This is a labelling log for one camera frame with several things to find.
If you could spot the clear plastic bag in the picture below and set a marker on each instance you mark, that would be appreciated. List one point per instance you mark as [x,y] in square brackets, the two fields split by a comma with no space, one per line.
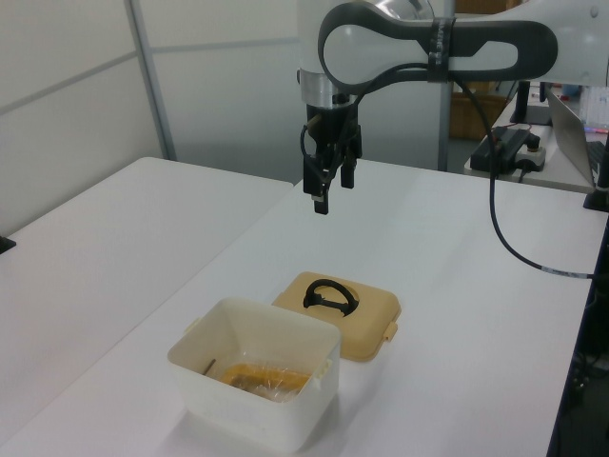
[271,364]

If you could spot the silver laptop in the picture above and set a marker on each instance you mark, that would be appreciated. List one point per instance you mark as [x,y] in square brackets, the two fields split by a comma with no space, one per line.
[568,133]

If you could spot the white plastic tool case box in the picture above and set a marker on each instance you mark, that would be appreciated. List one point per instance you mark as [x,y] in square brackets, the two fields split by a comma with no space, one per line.
[266,414]

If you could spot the black table clamp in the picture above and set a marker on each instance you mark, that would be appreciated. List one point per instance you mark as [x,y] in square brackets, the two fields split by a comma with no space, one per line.
[5,244]

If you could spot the black monitor stand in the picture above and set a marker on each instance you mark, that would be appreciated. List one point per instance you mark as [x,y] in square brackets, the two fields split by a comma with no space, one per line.
[523,102]

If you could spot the grey partition frame post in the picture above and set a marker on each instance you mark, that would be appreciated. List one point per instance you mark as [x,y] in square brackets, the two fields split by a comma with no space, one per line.
[152,81]

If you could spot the yellow C-clamp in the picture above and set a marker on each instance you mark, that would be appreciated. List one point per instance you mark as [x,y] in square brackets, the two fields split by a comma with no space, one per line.
[259,376]

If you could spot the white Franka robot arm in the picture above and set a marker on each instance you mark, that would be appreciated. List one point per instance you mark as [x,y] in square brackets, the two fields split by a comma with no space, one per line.
[361,38]

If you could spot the black power supply box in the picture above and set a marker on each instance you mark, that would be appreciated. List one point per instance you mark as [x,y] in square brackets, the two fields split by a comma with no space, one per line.
[495,150]

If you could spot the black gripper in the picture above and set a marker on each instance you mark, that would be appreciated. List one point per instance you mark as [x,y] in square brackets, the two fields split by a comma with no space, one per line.
[333,121]

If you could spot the brown cardboard box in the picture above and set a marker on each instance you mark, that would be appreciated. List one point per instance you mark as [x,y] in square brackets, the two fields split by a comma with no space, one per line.
[468,116]

